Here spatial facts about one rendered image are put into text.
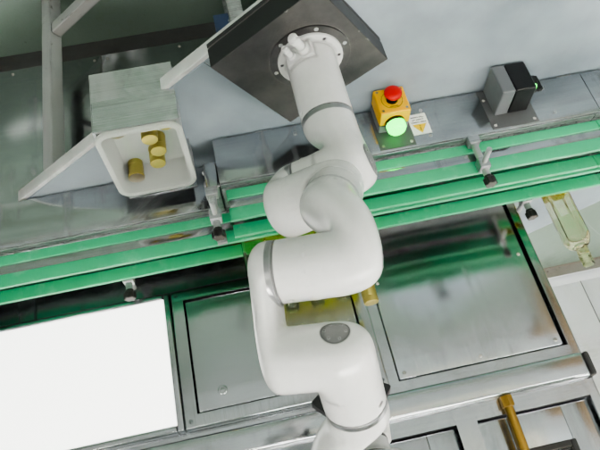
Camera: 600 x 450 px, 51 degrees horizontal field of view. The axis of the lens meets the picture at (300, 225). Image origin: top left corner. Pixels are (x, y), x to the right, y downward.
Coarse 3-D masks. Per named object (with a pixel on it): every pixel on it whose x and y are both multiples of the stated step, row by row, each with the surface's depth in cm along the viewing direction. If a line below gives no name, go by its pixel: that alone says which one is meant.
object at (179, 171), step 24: (96, 144) 123; (120, 144) 135; (144, 144) 137; (168, 144) 138; (120, 168) 137; (144, 168) 142; (168, 168) 142; (192, 168) 136; (120, 192) 138; (144, 192) 140
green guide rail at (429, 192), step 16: (560, 160) 149; (576, 160) 149; (592, 160) 149; (480, 176) 148; (496, 176) 147; (512, 176) 147; (528, 176) 147; (544, 176) 147; (400, 192) 146; (416, 192) 145; (432, 192) 145; (448, 192) 145; (464, 192) 145; (384, 208) 144; (240, 224) 142; (256, 224) 142
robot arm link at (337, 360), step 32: (256, 256) 78; (256, 288) 77; (256, 320) 77; (288, 352) 75; (320, 352) 74; (352, 352) 74; (288, 384) 76; (320, 384) 75; (352, 384) 75; (352, 416) 78
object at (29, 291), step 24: (504, 192) 156; (528, 192) 156; (552, 192) 156; (384, 216) 153; (408, 216) 153; (432, 216) 153; (144, 264) 148; (168, 264) 148; (192, 264) 148; (24, 288) 146; (48, 288) 146; (72, 288) 146
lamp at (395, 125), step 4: (396, 116) 138; (400, 116) 138; (388, 120) 138; (392, 120) 138; (396, 120) 137; (400, 120) 137; (388, 124) 138; (392, 124) 137; (396, 124) 137; (400, 124) 137; (404, 124) 138; (388, 128) 138; (392, 128) 137; (396, 128) 137; (400, 128) 137; (404, 128) 138; (388, 132) 139; (392, 132) 138; (396, 132) 138; (400, 132) 139
